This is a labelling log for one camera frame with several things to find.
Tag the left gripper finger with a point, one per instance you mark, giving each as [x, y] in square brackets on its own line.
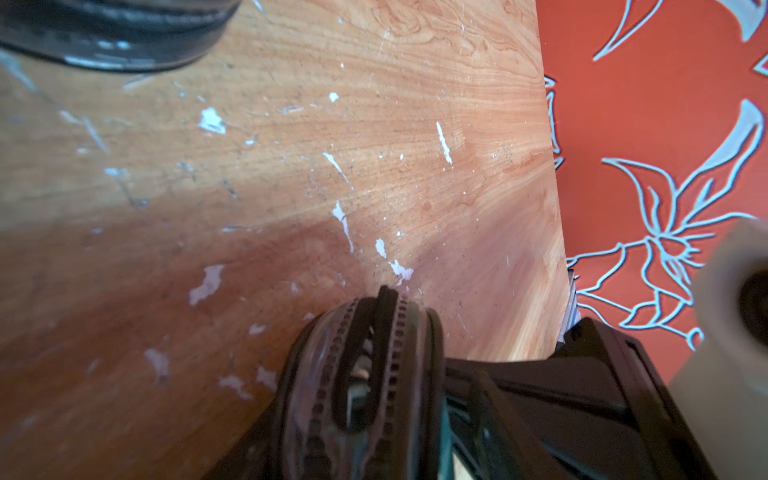
[595, 409]

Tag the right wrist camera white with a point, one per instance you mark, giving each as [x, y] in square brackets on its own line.
[721, 390]

